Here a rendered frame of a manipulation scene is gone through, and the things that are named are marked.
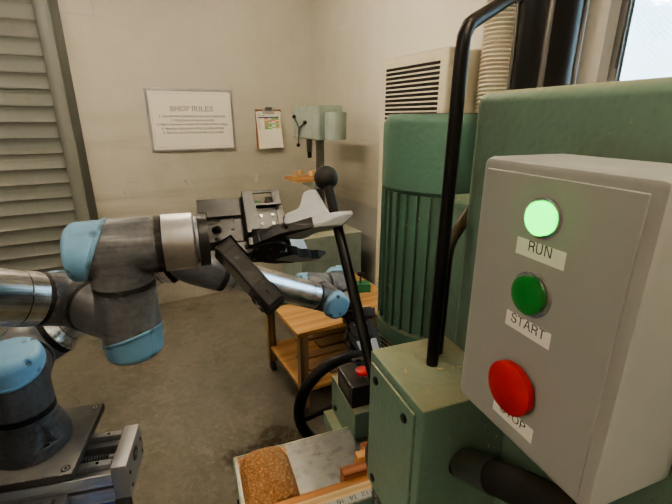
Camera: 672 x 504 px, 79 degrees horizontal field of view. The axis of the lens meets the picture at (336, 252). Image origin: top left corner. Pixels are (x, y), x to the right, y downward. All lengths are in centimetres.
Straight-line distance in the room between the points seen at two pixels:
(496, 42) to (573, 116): 175
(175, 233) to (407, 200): 29
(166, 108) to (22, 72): 85
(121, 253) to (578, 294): 48
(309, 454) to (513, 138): 68
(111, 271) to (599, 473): 50
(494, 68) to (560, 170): 180
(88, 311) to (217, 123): 298
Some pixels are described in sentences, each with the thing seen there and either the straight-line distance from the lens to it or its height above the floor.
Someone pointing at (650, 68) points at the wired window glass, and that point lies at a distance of 194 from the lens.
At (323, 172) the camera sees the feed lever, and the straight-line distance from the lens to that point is 58.
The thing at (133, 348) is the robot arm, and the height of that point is 122.
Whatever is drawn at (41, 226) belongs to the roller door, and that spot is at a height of 78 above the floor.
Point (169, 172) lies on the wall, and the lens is 348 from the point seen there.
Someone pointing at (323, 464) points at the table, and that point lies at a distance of 84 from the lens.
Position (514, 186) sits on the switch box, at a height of 147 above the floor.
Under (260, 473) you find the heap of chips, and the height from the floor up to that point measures 94.
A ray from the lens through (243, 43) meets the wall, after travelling 363.
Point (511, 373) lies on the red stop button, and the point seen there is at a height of 137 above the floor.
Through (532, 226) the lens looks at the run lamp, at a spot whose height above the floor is 145.
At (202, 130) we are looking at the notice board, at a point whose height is 141.
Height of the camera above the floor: 150
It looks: 18 degrees down
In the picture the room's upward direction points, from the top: straight up
